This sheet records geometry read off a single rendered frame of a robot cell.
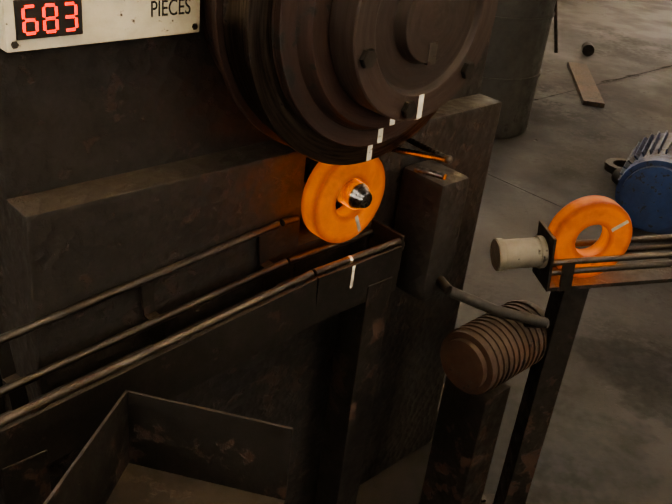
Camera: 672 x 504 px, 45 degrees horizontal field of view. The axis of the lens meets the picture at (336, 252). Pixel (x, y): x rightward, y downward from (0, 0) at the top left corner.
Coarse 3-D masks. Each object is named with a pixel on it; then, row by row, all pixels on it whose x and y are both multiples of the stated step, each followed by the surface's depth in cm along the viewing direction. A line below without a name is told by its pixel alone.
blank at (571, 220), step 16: (576, 208) 143; (592, 208) 143; (608, 208) 144; (560, 224) 144; (576, 224) 144; (592, 224) 145; (608, 224) 145; (624, 224) 146; (560, 240) 145; (608, 240) 148; (624, 240) 148; (560, 256) 147; (576, 256) 148; (592, 256) 148
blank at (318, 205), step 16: (320, 176) 121; (336, 176) 122; (352, 176) 124; (368, 176) 127; (384, 176) 130; (304, 192) 122; (320, 192) 121; (336, 192) 123; (304, 208) 123; (320, 208) 122; (368, 208) 131; (320, 224) 124; (336, 224) 127; (352, 224) 129; (336, 240) 128
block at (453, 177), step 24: (408, 168) 143; (432, 168) 144; (408, 192) 144; (432, 192) 140; (456, 192) 141; (408, 216) 146; (432, 216) 142; (456, 216) 145; (408, 240) 147; (432, 240) 143; (456, 240) 148; (408, 264) 149; (432, 264) 146; (408, 288) 151; (432, 288) 149
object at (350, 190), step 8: (312, 160) 130; (312, 168) 129; (304, 176) 130; (352, 184) 124; (360, 184) 124; (344, 192) 124; (352, 192) 123; (360, 192) 123; (368, 192) 124; (344, 200) 124; (352, 200) 123; (360, 200) 123; (368, 200) 124; (352, 208) 125; (360, 208) 124
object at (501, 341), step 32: (480, 320) 153; (512, 320) 154; (448, 352) 151; (480, 352) 146; (512, 352) 149; (544, 352) 157; (448, 384) 158; (480, 384) 147; (448, 416) 160; (480, 416) 154; (448, 448) 162; (480, 448) 159; (448, 480) 165; (480, 480) 166
